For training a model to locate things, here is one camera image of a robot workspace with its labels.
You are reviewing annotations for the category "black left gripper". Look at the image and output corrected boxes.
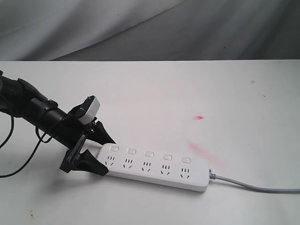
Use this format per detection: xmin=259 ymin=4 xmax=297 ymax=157
xmin=46 ymin=105 xmax=116 ymax=175

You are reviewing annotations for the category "white five-outlet power strip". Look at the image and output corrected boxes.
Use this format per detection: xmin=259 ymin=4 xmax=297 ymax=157
xmin=97 ymin=144 xmax=210 ymax=192

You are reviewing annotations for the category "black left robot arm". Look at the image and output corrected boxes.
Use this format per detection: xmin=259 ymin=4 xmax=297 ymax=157
xmin=0 ymin=75 xmax=114 ymax=176

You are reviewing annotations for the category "grey backdrop cloth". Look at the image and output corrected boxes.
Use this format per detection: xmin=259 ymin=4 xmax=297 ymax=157
xmin=0 ymin=0 xmax=300 ymax=61

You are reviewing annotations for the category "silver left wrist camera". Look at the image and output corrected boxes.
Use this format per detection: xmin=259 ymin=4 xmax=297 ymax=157
xmin=77 ymin=96 xmax=100 ymax=125

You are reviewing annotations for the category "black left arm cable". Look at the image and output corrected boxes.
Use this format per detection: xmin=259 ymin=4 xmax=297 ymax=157
xmin=0 ymin=93 xmax=57 ymax=178

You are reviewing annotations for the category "white power cable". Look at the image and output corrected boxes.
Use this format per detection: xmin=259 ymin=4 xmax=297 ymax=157
xmin=208 ymin=168 xmax=300 ymax=195

